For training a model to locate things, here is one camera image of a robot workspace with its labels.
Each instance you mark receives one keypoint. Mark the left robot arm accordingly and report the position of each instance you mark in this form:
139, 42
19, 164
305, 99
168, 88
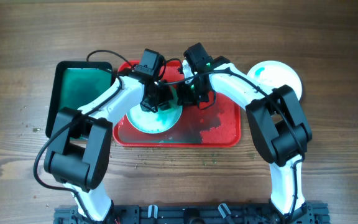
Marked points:
76, 156

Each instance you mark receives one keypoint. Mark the white plate front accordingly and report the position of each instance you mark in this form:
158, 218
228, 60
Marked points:
274, 73

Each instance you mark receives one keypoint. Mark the black tray with green water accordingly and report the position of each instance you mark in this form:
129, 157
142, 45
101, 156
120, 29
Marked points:
77, 83

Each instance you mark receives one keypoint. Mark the green yellow sponge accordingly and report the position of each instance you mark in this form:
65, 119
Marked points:
166, 105

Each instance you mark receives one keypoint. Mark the red plastic tray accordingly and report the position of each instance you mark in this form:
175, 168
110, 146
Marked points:
216, 126

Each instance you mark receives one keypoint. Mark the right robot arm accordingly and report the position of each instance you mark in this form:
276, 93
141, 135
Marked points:
278, 126

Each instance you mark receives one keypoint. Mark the white plate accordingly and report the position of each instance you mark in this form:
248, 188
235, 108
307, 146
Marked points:
274, 73
154, 123

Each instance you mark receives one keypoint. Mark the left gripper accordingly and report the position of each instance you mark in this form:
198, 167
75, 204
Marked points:
168, 96

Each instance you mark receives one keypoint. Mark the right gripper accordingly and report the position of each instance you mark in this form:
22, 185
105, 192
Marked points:
184, 99

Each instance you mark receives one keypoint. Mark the white plate top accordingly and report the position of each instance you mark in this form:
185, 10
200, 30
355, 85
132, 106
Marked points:
154, 123

